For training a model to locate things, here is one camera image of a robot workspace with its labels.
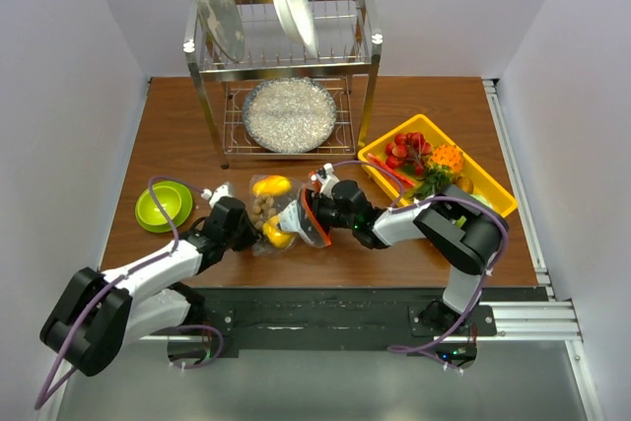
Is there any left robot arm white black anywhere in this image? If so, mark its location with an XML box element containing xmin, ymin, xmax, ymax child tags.
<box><xmin>39</xmin><ymin>196</ymin><xmax>259</xmax><ymax>377</ymax></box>

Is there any white bowl upright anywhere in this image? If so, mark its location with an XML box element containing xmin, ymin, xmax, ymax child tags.
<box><xmin>272</xmin><ymin>0</ymin><xmax>318</xmax><ymax>57</ymax></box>

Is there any purple cable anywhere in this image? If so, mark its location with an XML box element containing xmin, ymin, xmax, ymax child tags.
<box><xmin>329</xmin><ymin>159</ymin><xmax>511</xmax><ymax>361</ymax></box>
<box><xmin>33</xmin><ymin>175</ymin><xmax>226</xmax><ymax>411</ymax></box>

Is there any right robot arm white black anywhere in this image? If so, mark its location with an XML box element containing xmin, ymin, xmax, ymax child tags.
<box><xmin>306</xmin><ymin>180</ymin><xmax>509</xmax><ymax>335</ymax></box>

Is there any clear zip top bag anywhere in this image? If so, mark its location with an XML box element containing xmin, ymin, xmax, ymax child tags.
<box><xmin>248</xmin><ymin>175</ymin><xmax>331</xmax><ymax>256</ymax></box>

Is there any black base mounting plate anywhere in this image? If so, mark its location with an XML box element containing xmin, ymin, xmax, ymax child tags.
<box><xmin>147</xmin><ymin>285</ymin><xmax>499</xmax><ymax>361</ymax></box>

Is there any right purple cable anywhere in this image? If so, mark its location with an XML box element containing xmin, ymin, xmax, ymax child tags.
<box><xmin>329</xmin><ymin>159</ymin><xmax>511</xmax><ymax>361</ymax></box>

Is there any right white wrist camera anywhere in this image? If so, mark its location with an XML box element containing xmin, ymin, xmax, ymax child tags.
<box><xmin>309</xmin><ymin>163</ymin><xmax>340</xmax><ymax>198</ymax></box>

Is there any yellow plastic tray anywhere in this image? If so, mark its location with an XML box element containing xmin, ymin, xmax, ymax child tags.
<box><xmin>358</xmin><ymin>114</ymin><xmax>518</xmax><ymax>217</ymax></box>

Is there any orange fake pineapple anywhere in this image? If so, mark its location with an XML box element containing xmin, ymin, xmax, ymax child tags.
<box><xmin>411</xmin><ymin>145</ymin><xmax>464</xmax><ymax>199</ymax></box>

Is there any brown fake longan bunch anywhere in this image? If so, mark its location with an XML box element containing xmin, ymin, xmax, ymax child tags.
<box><xmin>250</xmin><ymin>194</ymin><xmax>277</xmax><ymax>226</ymax></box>

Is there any fake watermelon slice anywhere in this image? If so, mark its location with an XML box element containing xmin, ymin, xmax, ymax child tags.
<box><xmin>366</xmin><ymin>153</ymin><xmax>417</xmax><ymax>189</ymax></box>

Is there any red fake strawberry bunch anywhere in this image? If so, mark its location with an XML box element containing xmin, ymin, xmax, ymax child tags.
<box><xmin>385</xmin><ymin>131</ymin><xmax>433</xmax><ymax>177</ymax></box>

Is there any green fake cabbage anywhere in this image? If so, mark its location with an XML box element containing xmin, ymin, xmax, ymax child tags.
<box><xmin>471</xmin><ymin>193</ymin><xmax>493</xmax><ymax>209</ymax></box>

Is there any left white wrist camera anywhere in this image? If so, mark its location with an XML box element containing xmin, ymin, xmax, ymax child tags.
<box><xmin>201</xmin><ymin>181</ymin><xmax>235</xmax><ymax>207</ymax></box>

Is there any yellow orange fake mango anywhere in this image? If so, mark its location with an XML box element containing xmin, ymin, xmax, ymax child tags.
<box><xmin>251</xmin><ymin>175</ymin><xmax>292</xmax><ymax>197</ymax></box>

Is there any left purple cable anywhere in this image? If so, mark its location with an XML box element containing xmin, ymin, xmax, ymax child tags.
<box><xmin>33</xmin><ymin>175</ymin><xmax>226</xmax><ymax>411</ymax></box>

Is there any brown fake kiwi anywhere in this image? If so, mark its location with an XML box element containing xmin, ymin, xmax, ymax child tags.
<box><xmin>455</xmin><ymin>175</ymin><xmax>474</xmax><ymax>194</ymax></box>

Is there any green plastic bowl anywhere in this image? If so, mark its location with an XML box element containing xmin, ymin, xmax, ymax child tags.
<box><xmin>134</xmin><ymin>180</ymin><xmax>193</xmax><ymax>234</ymax></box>

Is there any metal dish rack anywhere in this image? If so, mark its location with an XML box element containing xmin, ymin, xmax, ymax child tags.
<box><xmin>183</xmin><ymin>0</ymin><xmax>384</xmax><ymax>169</ymax></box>

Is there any yellow fake bell pepper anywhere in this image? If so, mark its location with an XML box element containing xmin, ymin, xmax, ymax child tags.
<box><xmin>262</xmin><ymin>215</ymin><xmax>296</xmax><ymax>249</ymax></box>

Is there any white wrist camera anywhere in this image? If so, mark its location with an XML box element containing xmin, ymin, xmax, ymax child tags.
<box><xmin>309</xmin><ymin>163</ymin><xmax>340</xmax><ymax>198</ymax></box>
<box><xmin>201</xmin><ymin>181</ymin><xmax>235</xmax><ymax>207</ymax></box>

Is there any grey patterned plate upright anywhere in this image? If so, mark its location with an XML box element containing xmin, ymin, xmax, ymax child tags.
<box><xmin>196</xmin><ymin>0</ymin><xmax>245</xmax><ymax>63</ymax></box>

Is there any speckled blue rim plate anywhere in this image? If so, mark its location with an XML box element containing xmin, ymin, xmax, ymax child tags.
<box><xmin>243</xmin><ymin>78</ymin><xmax>338</xmax><ymax>154</ymax></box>

